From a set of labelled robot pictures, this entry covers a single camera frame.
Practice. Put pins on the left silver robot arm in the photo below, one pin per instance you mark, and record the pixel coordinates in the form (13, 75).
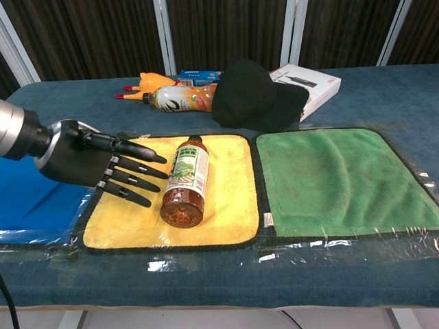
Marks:
(15, 128)

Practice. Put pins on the yellow microfiber cloth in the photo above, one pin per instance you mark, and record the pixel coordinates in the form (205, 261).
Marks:
(226, 192)

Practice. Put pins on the blue toothpaste box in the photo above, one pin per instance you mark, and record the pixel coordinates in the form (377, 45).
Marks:
(199, 77)

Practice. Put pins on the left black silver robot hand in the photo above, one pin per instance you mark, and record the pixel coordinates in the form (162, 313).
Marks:
(75, 157)

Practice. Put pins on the yellow rubber chicken toy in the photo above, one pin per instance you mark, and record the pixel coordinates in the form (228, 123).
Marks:
(151, 84)

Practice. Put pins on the black baseball cap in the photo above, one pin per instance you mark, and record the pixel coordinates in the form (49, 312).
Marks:
(250, 96)

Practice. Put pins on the brown tea bottle green label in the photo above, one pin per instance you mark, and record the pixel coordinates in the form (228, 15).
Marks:
(187, 178)

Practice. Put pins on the blue microfiber cloth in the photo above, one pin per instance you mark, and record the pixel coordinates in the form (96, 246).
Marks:
(34, 202)

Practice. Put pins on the orange drink bottle white label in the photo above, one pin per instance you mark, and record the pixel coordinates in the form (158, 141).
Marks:
(181, 99)

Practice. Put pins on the clear plastic sheet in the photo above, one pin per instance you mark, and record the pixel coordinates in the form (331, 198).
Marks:
(308, 250)

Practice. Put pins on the white product box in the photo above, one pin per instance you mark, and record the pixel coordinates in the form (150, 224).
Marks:
(319, 85)

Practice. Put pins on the green microfiber cloth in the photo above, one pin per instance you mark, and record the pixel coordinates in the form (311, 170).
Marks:
(336, 178)

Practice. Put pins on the white partition post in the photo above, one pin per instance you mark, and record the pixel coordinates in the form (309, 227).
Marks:
(17, 44)
(296, 34)
(394, 34)
(164, 37)

